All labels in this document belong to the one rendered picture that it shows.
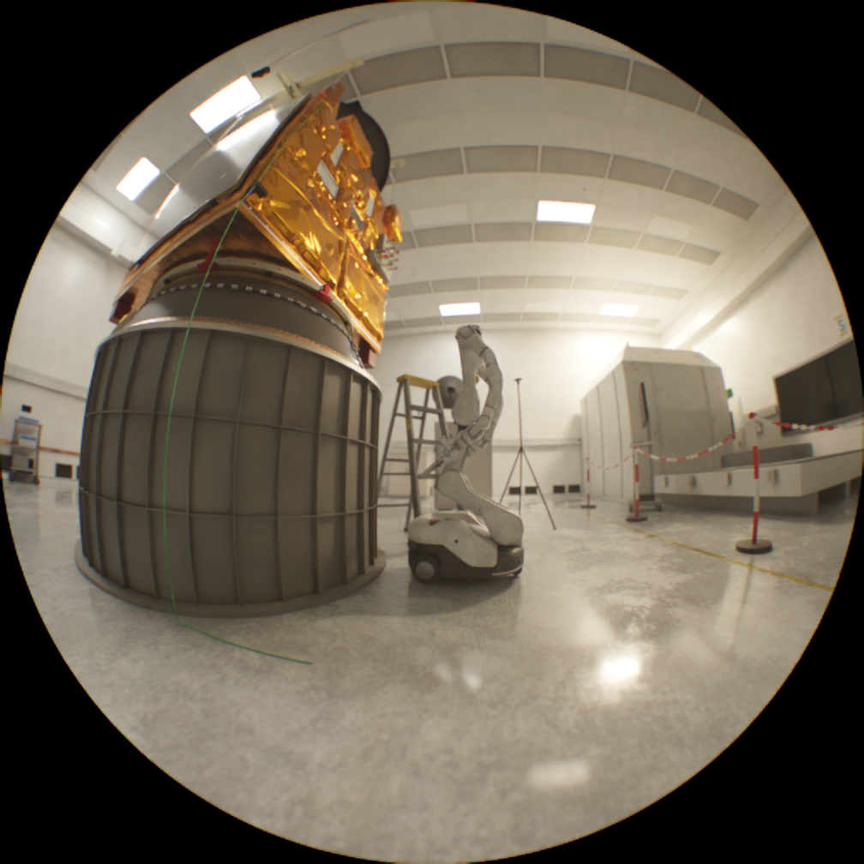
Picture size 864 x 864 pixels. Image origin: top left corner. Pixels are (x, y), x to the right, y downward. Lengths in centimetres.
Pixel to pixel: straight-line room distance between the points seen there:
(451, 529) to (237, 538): 101
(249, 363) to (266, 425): 27
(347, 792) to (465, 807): 20
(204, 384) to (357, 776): 132
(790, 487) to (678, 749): 310
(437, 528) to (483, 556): 28
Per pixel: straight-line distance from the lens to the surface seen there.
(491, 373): 160
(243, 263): 187
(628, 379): 638
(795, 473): 361
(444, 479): 171
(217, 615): 133
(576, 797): 70
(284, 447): 134
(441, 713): 84
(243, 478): 129
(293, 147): 225
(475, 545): 156
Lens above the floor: 59
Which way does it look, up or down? 9 degrees up
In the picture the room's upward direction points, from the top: 1 degrees clockwise
